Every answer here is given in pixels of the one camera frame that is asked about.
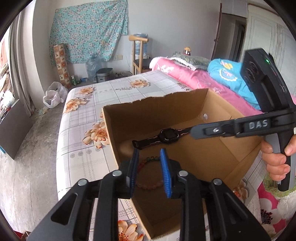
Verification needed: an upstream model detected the pink floral blanket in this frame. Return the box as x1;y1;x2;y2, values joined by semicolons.
149;57;295;238

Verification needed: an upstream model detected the wooden chair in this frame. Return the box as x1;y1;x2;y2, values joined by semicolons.
128;34;150;75

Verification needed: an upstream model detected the pink strap smart watch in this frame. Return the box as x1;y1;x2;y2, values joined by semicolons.
132;127;192;150

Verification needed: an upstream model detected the brown cardboard box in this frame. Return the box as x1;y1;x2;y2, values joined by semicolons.
102;89;261;239

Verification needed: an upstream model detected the blue cartoon blanket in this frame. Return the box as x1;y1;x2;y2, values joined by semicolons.
207;58;261;110

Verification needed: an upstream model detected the patterned tall box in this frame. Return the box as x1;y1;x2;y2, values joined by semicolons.
53;44;71;88

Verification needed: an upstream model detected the floral plaid bed sheet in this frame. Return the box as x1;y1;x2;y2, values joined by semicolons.
56;70;266;241

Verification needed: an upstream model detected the multicolour bead bracelet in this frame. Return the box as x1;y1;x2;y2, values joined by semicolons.
135;155;165;191

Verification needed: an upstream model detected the grey curtain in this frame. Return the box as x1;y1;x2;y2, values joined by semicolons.
9;12;36;116

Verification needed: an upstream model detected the teal floral wall cloth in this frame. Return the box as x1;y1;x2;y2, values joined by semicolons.
49;1;128;66

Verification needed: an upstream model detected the dark grey cabinet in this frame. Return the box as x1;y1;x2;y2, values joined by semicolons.
0;99;33;160

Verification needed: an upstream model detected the white plastic bag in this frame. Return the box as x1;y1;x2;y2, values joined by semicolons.
43;82;68;109

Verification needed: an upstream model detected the small figurine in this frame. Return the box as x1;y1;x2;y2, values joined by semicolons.
183;47;191;56

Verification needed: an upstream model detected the person right hand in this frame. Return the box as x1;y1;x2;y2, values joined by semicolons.
261;135;296;181

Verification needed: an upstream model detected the grey lace pillow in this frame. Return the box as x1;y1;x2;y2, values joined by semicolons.
170;52;211;71

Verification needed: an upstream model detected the blue water bottle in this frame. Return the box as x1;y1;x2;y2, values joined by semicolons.
132;33;149;58

